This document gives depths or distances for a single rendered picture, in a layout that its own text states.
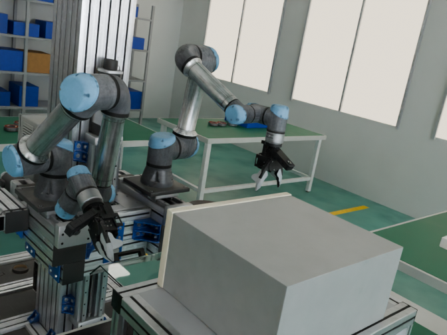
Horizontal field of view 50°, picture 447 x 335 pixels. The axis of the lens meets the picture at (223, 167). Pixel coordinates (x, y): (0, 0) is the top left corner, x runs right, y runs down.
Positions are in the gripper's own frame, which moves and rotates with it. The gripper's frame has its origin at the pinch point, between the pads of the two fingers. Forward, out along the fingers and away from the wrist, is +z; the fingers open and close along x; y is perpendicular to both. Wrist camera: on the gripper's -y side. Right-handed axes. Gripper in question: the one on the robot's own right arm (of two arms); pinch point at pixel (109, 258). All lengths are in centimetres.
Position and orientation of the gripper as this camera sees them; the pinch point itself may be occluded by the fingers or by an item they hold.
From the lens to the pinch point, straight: 149.5
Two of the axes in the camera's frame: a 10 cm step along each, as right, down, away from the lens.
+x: -4.6, 6.7, 5.8
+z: 4.8, 7.4, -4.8
